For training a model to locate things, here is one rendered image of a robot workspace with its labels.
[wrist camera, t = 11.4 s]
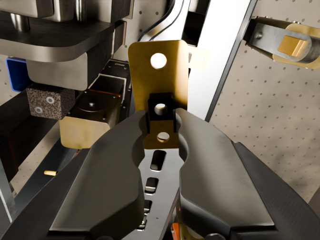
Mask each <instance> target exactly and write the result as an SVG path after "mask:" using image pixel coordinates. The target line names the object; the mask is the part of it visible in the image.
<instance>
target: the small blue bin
mask: <svg viewBox="0 0 320 240"><path fill-rule="evenodd" d="M5 62H6V67H7V71H8V76H9V79H10V85H11V89H12V90H13V91H15V92H22V91H23V90H25V89H26V88H27V87H28V86H30V85H31V84H33V83H34V82H33V81H32V80H31V79H30V78H29V76H28V70H27V64H26V59H22V58H17V57H8V58H6V59H5Z"/></svg>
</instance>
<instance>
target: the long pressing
mask: <svg viewBox="0 0 320 240"><path fill-rule="evenodd" d="M190 2H191V0H173V1H172V4H171V7H170V9H169V11H168V12H167V13H166V15H165V16H163V17H162V18H161V19H160V20H158V21H157V22H155V23H154V24H153V25H151V26H150V27H149V28H147V29H146V30H145V31H144V32H143V33H142V34H141V35H140V37H139V39H138V41H137V42H140V41H156V40H181V39H182V35H183V31H184V27H185V23H186V19H187V15H188V11H189V7H190ZM257 2H258V0H210V1H209V5H208V8H207V12H206V15H205V18H204V22H203V25H202V28H201V32H200V36H199V40H198V43H197V46H196V47H197V48H201V49H205V50H209V51H210V56H209V59H208V62H207V65H206V68H205V69H204V70H197V69H192V68H190V71H189V74H188V112H190V113H192V114H194V115H195V116H197V117H199V118H201V119H203V120H204V121H206V122H208V123H209V122H210V119H211V117H212V114H213V112H214V109H215V107H216V104H217V102H218V99H219V97H220V94H221V92H222V89H223V87H224V84H225V82H226V79H227V77H228V74H229V72H230V69H231V67H232V65H233V62H234V60H235V57H236V55H237V52H238V50H239V47H240V44H241V42H242V39H243V37H244V34H245V32H246V29H247V27H248V24H249V22H250V19H251V17H252V15H253V12H254V10H255V7H256V5H257ZM162 58H163V55H162V54H160V53H157V54H154V55H153V56H152V58H151V63H152V65H153V66H154V67H156V68H161V67H163V66H164V65H165V64H166V63H165V62H163V60H162ZM134 113H136V109H135V102H134V96H133V89H132V83H131V88H130V98H129V106H128V114H127V118H128V117H129V116H131V115H133V114H134ZM144 150H145V158H144V159H143V160H142V162H141V163H140V165H139V167H138V168H139V170H140V173H141V179H142V185H143V191H144V197H145V200H151V201H152V203H151V207H150V211H149V212H148V213H144V214H145V215H147V217H146V220H147V221H146V224H145V228H144V229H142V230H141V229H135V230H134V231H132V232H131V233H130V234H128V235H127V236H125V237H124V238H123V239H121V240H162V239H163V236H164V234H165V231H166V229H167V226H168V224H169V221H170V219H171V217H172V214H173V212H174V209H175V207H176V204H177V202H178V199H179V197H180V185H179V171H180V168H181V167H182V165H183V164H184V161H183V160H182V159H181V157H180V156H179V149H157V150H163V151H165V152H166V155H165V158H164V162H163V165H162V168H161V169H160V170H155V169H152V168H151V163H152V159H153V155H154V151H156V150H146V149H144ZM149 177H153V178H157V179H158V183H157V186H156V189H155V192H154V193H146V192H145V188H146V184H147V180H148V178H149ZM157 218H158V219H157Z"/></svg>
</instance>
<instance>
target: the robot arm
mask: <svg viewBox="0 0 320 240"><path fill-rule="evenodd" d="M173 127H174V133H176V134H177V135H178V137H179V156H180V157H181V159H182V160H183V161H184V164H183V165H182V167H181V168H180V171H179V185H180V218H181V221H182V222H183V224H184V225H185V226H187V227H188V228H190V229H191V230H193V231H194V232H196V233H197V234H199V235H200V236H202V237H203V238H204V240H320V218H319V217H318V215H317V214H316V213H315V212H314V210H313V209H312V208H311V207H310V206H309V205H308V204H307V202H306V201H305V200H304V199H303V198H302V197H301V196H300V195H299V194H298V193H297V192H296V191H295V190H294V189H293V188H292V187H291V186H290V185H288V184H287V183H286V182H285V181H284V180H283V179H282V178H281V177H279V176H278V175H277V174H276V173H275V172H274V171H273V170H271V169H270V168H269V167H268V166H267V165H266V164H265V163H264V162H262V161H261V160H260V159H259V158H258V157H257V156H256V155H254V154H253V153H252V152H251V151H250V150H249V149H248V148H246V147H245V146H244V145H243V144H242V143H241V142H233V141H232V140H231V139H230V138H229V137H228V136H227V135H226V134H224V133H223V132H222V131H220V130H219V129H217V128H216V127H214V126H213V125H211V124H210V123H208V122H206V121H204V120H203V119H201V118H199V117H197V116H195V115H193V114H192V113H190V112H188V111H186V110H184V109H182V108H177V109H175V110H173ZM148 134H150V111H149V110H139V111H137V112H136V113H134V114H133V115H131V116H129V117H128V118H126V119H125V120H123V121H122V122H120V123H119V124H117V125H116V126H114V127H112V128H111V129H110V130H108V131H107V132H106V133H104V134H103V135H102V136H101V137H100V138H99V139H98V140H97V141H96V142H95V143H94V144H93V145H92V146H91V147H90V148H84V149H81V150H80V151H79V152H78V153H77V154H76V155H75V156H74V157H73V158H72V159H71V160H70V161H69V162H68V163H67V164H66V165H65V166H64V167H63V168H62V169H61V170H60V171H59V172H58V173H57V174H56V175H55V176H54V177H53V178H52V179H51V180H50V181H49V182H48V183H47V184H46V185H45V186H44V187H43V188H42V189H41V190H40V191H39V192H38V193H37V194H36V195H35V196H34V197H33V198H32V199H31V200H30V201H29V202H28V203H27V204H26V205H25V206H24V208H23V209H22V210H21V211H20V212H19V213H18V215H17V216H16V217H15V218H14V220H13V221H12V222H11V224H10V225H9V226H8V227H7V229H6V230H5V231H4V233H3V235H2V236H1V237H0V240H121V239H123V238H124V237H125V236H127V235H128V234H130V233H131V232H132V231H134V230H135V229H136V228H138V227H139V226H140V225H141V224H142V222H143V219H144V201H145V197H144V191H143V185H142V179H141V173H140V170H139V168H138V167H139V165H140V163H141V162H142V160H143V159H144V158H145V150H144V143H143V141H144V139H145V138H146V136H147V135H148Z"/></svg>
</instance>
